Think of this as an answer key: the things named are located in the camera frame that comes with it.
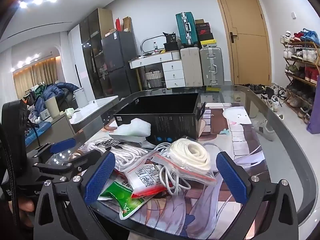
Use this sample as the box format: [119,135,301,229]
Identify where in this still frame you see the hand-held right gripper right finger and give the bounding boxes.
[216,151,300,240]

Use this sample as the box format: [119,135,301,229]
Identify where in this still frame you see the silver suitcase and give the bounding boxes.
[199,46,225,87]

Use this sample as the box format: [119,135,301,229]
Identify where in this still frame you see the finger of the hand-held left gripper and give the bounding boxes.
[33,149,103,181]
[26,138,76,161]

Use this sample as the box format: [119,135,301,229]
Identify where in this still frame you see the white cup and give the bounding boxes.
[45,97,60,118]

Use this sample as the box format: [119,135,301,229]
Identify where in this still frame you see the white-topped side cabinet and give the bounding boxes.
[50,95,119,135]

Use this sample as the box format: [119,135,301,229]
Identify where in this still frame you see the teal suitcase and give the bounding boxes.
[175,12,200,48]

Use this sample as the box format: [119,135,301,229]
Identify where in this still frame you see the red-edged zip bag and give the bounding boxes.
[114,164,175,198]

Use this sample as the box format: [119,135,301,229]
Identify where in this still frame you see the white bin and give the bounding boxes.
[74,88,88,107]

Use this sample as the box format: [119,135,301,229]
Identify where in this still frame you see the group of shoes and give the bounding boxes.
[247,84,290,113]

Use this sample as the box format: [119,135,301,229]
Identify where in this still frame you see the beige suitcase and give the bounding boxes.
[180,47,203,87]

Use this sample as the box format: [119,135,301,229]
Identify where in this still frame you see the white sneaker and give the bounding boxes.
[252,119,277,142]

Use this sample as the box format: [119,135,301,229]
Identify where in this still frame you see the green packet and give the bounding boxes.
[97,177,148,220]

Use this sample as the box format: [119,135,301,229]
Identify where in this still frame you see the dark grey fridge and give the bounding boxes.
[101,31,139,98]

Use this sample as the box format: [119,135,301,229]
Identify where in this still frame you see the wooden door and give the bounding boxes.
[212,0,272,85]

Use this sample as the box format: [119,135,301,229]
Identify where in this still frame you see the beige curtains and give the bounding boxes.
[12,60,59,93]

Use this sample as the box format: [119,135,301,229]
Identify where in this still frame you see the black cardboard box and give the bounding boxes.
[114,93,206,145]

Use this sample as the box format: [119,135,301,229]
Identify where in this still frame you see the oval metal frame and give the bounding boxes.
[140,36,167,55]

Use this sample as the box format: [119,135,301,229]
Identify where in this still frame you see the black bag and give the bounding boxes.
[162,32,179,51]

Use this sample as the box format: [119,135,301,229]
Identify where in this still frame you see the wicker basket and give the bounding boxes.
[145,69,163,89]

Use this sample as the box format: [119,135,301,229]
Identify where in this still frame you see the printed desk mat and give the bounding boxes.
[82,94,272,240]

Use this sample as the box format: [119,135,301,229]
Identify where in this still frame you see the stack of shoe boxes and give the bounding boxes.
[195,19,215,48]

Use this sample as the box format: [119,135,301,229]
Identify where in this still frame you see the blue puffer jacket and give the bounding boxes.
[34,82,80,110]

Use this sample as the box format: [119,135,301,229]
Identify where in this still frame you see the wooden shoe rack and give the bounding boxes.
[280,29,320,123]

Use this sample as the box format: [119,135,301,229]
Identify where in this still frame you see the white cable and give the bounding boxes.
[155,136,190,195]

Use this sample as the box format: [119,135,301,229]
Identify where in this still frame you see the bagged white adidas cord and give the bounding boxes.
[85,136,155,173]

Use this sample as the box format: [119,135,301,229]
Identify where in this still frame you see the zip bag with white rope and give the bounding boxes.
[151,137,217,185]

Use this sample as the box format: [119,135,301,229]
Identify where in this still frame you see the blue patterned box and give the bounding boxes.
[25,121,54,145]

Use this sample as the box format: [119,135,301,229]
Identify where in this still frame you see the white foam wrap piece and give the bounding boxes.
[115,118,152,138]

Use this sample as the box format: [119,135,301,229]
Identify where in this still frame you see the person's left hand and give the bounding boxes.
[9,196,35,228]

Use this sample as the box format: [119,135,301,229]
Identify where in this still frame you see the white desk with drawers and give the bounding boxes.
[129,51,186,90]

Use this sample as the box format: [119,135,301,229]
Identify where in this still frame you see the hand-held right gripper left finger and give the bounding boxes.
[34,151,130,240]

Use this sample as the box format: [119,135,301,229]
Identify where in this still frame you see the purple bag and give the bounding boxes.
[307,80,320,134]

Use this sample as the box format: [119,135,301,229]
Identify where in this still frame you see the tall dark cabinet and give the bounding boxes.
[79,8,114,100]

